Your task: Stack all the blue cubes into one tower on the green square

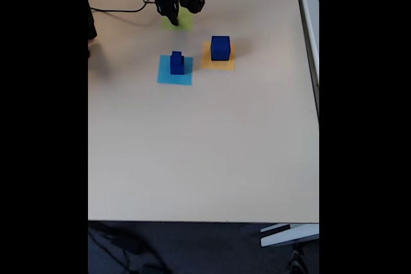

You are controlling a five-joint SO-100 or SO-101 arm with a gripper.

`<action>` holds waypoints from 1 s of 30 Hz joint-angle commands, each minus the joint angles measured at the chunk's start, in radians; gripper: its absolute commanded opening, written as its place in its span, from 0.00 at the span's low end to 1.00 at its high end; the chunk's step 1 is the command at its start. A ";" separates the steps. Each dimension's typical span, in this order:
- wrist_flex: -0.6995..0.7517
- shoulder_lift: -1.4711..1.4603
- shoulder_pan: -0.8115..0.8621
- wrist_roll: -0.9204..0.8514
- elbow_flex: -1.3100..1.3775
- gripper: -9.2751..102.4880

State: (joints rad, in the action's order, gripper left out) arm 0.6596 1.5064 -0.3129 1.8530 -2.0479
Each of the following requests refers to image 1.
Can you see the orange paper square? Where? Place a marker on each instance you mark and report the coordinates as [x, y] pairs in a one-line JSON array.
[[207, 62]]

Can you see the green paper square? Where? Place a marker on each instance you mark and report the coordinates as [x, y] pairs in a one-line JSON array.
[[186, 22]]

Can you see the medium blue cube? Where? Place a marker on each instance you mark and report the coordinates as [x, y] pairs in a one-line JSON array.
[[177, 68]]

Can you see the large blue cube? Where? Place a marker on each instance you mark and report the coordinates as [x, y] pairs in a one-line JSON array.
[[221, 51]]

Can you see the white neighbouring table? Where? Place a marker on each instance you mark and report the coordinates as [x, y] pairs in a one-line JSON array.
[[309, 30]]

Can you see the light blue paper square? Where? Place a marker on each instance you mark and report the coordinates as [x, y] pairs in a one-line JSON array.
[[163, 76]]

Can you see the white table foot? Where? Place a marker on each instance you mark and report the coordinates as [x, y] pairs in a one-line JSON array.
[[289, 235]]

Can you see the small blue cube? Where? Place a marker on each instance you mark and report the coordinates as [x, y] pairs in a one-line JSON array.
[[176, 56]]

